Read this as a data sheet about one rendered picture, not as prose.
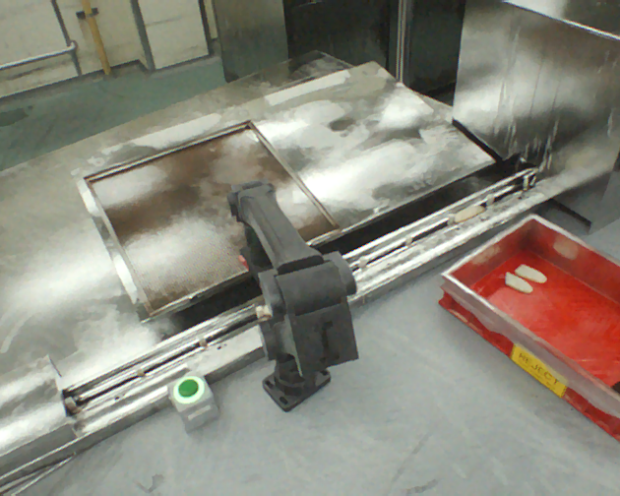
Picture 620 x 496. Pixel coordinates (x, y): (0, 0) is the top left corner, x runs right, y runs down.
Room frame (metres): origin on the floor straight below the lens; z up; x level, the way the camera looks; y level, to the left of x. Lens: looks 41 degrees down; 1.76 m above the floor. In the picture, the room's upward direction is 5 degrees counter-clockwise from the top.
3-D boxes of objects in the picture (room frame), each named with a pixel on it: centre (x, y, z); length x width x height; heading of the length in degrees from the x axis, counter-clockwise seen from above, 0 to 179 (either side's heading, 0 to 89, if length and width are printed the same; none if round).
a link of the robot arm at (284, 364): (0.66, 0.06, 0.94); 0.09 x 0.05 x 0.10; 15
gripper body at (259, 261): (0.81, 0.10, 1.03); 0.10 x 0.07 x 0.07; 28
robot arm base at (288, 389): (0.64, 0.05, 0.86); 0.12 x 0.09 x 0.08; 125
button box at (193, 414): (0.59, 0.25, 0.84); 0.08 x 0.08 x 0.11; 28
